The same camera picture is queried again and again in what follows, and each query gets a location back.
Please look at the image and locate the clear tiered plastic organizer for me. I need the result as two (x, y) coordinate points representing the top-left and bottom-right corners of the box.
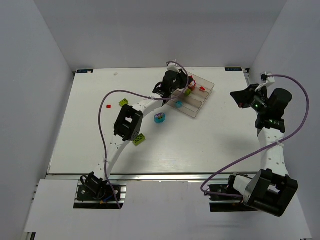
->
(167, 72), (215, 118)

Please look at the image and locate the lime green square lego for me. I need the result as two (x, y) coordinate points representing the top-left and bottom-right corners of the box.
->
(184, 89), (192, 97)

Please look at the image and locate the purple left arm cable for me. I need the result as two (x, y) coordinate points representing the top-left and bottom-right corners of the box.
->
(99, 59), (193, 210)

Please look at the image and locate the blue corner sticker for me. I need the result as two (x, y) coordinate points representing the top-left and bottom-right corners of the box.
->
(76, 69), (94, 74)
(224, 67), (243, 72)

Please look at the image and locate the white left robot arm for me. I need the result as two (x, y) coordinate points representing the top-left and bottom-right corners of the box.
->
(93, 69), (193, 181)

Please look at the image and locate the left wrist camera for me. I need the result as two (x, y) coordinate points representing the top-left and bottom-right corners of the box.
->
(167, 63), (179, 73)

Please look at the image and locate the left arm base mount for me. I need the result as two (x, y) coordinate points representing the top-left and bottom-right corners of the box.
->
(73, 172), (126, 210)

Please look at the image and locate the small light blue lego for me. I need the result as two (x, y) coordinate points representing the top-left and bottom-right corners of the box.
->
(175, 101), (182, 108)

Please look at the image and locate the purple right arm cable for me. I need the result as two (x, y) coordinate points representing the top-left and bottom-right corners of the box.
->
(201, 73), (311, 198)

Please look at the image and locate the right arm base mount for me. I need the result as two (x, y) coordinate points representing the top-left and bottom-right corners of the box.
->
(207, 184), (257, 213)

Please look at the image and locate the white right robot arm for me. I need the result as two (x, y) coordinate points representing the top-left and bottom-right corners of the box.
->
(228, 84), (298, 217)

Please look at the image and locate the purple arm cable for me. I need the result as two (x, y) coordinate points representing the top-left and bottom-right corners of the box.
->
(201, 73), (311, 198)
(99, 59), (193, 210)

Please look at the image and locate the right blue corner sticker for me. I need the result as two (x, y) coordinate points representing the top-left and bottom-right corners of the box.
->
(224, 67), (243, 72)

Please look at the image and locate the lime green lego brick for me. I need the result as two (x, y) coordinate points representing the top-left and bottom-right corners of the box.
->
(119, 98), (129, 107)

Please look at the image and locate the lime green long lego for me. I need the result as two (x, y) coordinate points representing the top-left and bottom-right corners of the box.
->
(132, 133), (146, 146)

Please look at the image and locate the aluminium table edge rail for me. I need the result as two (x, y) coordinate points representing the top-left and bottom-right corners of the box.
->
(46, 172), (261, 183)

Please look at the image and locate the teal flower face lego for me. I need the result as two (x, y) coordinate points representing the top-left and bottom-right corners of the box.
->
(153, 112), (166, 124)

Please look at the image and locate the left blue corner sticker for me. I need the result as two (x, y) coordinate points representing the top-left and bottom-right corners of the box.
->
(76, 69), (94, 74)

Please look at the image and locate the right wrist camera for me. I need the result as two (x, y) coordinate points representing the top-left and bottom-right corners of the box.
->
(260, 72), (275, 88)

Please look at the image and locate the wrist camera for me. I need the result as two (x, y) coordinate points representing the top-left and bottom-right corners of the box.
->
(167, 63), (179, 73)
(260, 72), (275, 88)

